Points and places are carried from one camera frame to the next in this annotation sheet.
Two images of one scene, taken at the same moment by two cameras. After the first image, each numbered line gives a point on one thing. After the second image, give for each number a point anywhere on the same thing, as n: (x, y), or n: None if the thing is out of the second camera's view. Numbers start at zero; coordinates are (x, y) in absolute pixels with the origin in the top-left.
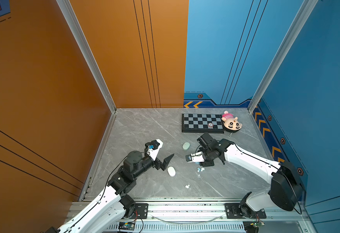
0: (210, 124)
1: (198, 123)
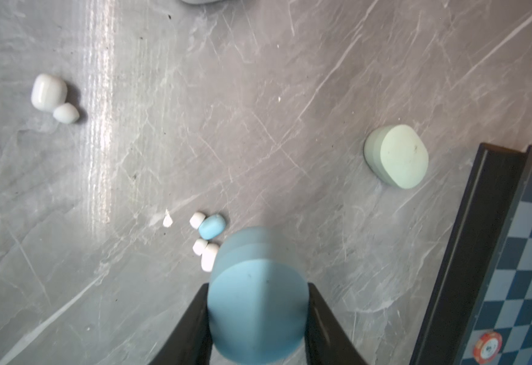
0: (487, 347)
1: (499, 273)
